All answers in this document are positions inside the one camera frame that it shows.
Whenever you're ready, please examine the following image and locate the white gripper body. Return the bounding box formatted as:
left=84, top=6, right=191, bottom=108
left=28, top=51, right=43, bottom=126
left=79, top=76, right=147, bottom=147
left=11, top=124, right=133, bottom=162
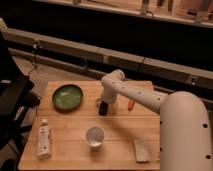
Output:
left=96, top=89, right=118, bottom=113

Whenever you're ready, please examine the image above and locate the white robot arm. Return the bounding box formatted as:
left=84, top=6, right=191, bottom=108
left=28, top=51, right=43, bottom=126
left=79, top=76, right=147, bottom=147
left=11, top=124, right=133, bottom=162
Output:
left=99, top=70, right=213, bottom=171

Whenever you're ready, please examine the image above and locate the white ceramic cup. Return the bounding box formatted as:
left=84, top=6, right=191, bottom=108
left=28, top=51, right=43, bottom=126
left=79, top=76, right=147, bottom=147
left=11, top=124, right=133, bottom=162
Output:
left=85, top=126, right=105, bottom=150

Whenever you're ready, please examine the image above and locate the orange carrot toy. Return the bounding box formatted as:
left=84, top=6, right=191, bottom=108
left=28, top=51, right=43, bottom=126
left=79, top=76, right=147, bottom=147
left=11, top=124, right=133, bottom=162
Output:
left=128, top=100, right=135, bottom=111

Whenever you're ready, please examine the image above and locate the beige sponge cloth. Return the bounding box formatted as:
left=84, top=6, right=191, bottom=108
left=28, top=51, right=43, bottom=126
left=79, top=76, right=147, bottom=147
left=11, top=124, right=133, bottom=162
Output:
left=134, top=139, right=151, bottom=163

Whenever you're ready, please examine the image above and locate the white tube with label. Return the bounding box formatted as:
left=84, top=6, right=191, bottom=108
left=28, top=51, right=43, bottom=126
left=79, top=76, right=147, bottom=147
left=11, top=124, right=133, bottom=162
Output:
left=37, top=119, right=51, bottom=159

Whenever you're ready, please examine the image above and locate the black chair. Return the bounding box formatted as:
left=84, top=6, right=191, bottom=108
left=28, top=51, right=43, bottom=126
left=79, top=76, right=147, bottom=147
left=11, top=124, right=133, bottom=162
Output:
left=0, top=32, right=40, bottom=152

